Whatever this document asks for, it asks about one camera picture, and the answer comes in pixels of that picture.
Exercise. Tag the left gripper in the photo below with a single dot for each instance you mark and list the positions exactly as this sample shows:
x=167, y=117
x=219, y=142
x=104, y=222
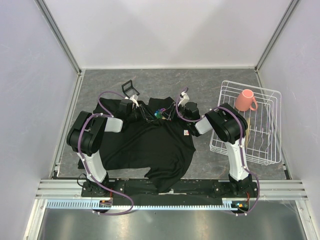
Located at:
x=144, y=114

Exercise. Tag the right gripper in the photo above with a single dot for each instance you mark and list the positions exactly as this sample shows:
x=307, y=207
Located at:
x=168, y=113

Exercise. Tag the black polo shirt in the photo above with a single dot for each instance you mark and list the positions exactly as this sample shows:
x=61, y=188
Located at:
x=165, y=148

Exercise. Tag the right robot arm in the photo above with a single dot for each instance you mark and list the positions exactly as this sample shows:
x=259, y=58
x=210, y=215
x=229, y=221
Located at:
x=230, y=128

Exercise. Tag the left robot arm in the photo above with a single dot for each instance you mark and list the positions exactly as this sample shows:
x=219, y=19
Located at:
x=110, y=116

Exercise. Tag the black phone stand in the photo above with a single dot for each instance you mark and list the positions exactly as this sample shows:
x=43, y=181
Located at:
x=128, y=89

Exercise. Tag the pink mug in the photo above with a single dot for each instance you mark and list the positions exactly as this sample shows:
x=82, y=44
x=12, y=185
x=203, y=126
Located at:
x=246, y=101

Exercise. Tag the beige object in basket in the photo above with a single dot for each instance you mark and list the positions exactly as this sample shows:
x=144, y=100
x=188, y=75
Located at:
x=247, y=132

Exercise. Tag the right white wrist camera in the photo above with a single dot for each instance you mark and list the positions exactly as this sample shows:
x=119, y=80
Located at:
x=183, y=99

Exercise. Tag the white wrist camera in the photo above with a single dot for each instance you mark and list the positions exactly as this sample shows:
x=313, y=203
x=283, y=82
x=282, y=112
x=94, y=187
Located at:
x=134, y=98
x=183, y=99

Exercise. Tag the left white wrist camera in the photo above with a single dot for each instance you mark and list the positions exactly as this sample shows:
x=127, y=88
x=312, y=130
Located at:
x=134, y=98

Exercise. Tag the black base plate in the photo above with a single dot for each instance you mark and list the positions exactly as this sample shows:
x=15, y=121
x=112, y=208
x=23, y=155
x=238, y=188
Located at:
x=143, y=191

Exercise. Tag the white wire basket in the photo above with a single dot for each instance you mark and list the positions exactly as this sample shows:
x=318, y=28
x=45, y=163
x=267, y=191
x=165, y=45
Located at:
x=264, y=146

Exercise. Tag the slotted cable duct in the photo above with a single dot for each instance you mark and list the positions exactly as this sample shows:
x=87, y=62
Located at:
x=90, y=204

